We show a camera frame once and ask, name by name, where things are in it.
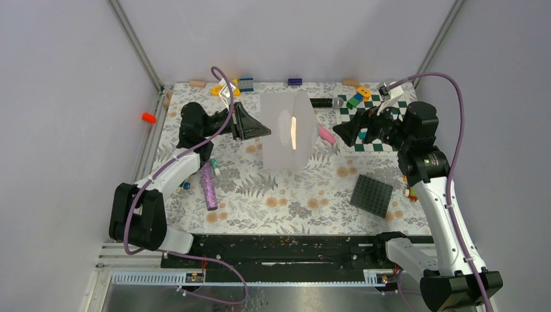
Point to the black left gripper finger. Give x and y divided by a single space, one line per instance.
247 131
244 119

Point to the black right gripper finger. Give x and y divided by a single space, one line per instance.
348 132
362 120

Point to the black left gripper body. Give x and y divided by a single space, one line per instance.
216 121

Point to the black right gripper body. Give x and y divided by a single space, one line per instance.
384 127

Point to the green white glue stick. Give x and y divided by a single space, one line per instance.
215 166

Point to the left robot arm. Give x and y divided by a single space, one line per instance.
138 211

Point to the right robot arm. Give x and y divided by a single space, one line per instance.
458 277

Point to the green blue toy brick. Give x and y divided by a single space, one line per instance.
353 102

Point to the pink microphone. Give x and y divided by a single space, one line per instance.
326 135

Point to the yellow triangle shape toy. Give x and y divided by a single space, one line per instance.
215 91

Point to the black microphone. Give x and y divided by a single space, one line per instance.
322 102

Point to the grey and blue brick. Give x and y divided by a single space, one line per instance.
246 84

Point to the light wooden block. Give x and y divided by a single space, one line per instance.
197 84

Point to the floral patterned table mat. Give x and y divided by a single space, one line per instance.
312 200

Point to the wooden block back right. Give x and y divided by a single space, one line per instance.
351 83

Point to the purple glitter microphone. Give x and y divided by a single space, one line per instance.
208 185

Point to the dark grey studded baseplate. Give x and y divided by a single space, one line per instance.
371 195

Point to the red plastic cylinder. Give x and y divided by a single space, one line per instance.
149 118

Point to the multicolour brick stack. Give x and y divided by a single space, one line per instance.
408 191

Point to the orange yellow ring toy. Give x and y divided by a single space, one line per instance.
363 93

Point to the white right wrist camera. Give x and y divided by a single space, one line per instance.
389 96

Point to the wooden block by rail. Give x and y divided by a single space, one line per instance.
168 100

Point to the aluminium side rail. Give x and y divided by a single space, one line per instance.
150 141

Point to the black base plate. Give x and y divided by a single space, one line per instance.
286 258

